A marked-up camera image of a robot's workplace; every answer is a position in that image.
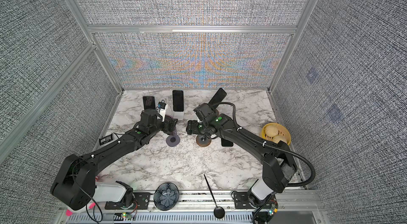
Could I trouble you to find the purple round-base phone stand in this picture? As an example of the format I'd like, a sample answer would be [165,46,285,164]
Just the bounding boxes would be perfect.
[166,135,180,147]

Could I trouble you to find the wood-base grey stand, centre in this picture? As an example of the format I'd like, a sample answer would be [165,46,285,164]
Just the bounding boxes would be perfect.
[196,135,212,147]

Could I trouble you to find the black corrugated cable conduit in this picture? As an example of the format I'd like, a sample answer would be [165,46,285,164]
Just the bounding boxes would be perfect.
[212,102,316,188]

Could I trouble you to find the small black label box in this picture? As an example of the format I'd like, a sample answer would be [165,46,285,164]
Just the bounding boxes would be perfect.
[99,134,113,146]

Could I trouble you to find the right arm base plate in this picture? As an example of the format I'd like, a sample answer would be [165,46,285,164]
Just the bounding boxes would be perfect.
[231,191,254,210]

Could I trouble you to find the bamboo steamer basket with buns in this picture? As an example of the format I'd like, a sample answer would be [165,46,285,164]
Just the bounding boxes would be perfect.
[260,123,291,146]

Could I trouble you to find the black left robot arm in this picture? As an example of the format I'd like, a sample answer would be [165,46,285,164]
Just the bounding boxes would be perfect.
[50,109,178,210]

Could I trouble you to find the black long-handled spoon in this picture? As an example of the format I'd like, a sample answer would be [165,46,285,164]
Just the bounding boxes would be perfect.
[203,174,225,219]

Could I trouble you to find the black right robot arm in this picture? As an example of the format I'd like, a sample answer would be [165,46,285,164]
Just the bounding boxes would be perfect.
[187,102,297,208]

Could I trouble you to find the white phone stand, middle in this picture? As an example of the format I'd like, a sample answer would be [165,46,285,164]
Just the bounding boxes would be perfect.
[173,111,184,121]

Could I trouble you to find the left wrist camera, white mount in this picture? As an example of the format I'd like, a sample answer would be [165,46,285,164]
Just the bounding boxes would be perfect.
[157,100,167,122]

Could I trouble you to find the green-lit circuit board, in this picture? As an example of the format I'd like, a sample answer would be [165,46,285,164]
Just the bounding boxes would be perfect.
[121,212,134,221]
[267,205,278,218]

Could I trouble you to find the aluminium front rail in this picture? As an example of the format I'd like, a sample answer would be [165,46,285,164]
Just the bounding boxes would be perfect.
[54,190,330,224]

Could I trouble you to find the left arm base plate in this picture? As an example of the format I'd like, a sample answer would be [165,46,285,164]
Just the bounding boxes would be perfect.
[105,192,151,210]

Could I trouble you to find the teal-edged phone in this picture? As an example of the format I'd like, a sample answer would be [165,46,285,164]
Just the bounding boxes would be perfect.
[172,90,184,112]

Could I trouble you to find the green-lit circuit board, left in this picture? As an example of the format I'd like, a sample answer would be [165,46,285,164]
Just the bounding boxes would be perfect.
[121,212,134,221]

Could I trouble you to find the pink striped plush toy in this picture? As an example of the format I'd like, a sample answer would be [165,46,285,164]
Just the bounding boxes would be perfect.
[65,174,102,217]

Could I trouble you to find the green-lit circuit board, right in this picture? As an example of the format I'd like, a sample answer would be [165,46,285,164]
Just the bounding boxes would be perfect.
[267,205,278,218]

